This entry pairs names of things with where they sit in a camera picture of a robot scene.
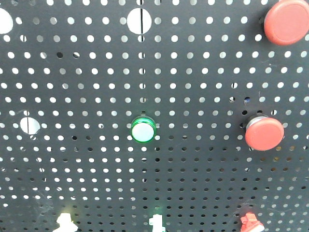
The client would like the green illuminated push button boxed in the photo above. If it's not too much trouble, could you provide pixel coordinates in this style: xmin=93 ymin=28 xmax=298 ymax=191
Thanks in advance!
xmin=131 ymin=116 xmax=156 ymax=143

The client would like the black perforated pegboard panel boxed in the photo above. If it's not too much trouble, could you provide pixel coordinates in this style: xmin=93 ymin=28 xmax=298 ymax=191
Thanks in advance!
xmin=0 ymin=0 xmax=309 ymax=232

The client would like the lower red mushroom button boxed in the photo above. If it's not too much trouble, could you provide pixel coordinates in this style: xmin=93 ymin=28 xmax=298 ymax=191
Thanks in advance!
xmin=245 ymin=115 xmax=284 ymax=151

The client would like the red mushroom button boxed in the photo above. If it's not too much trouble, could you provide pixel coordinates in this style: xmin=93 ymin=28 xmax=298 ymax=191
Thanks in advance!
xmin=245 ymin=115 xmax=284 ymax=151
xmin=263 ymin=0 xmax=309 ymax=46

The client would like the upper red mushroom button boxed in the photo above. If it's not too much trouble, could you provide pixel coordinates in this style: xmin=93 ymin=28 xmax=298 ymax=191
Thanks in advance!
xmin=263 ymin=0 xmax=309 ymax=46

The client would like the white green toggle switch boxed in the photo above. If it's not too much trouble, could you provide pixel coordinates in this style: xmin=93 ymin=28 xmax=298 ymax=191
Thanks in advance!
xmin=149 ymin=214 xmax=166 ymax=232

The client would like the yellow toggle switch lower left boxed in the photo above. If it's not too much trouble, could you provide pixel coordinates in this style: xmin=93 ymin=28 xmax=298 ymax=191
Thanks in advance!
xmin=53 ymin=213 xmax=78 ymax=232

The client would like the red toggle switch lower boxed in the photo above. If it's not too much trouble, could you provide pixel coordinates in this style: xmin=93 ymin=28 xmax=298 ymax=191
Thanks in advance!
xmin=240 ymin=213 xmax=265 ymax=232

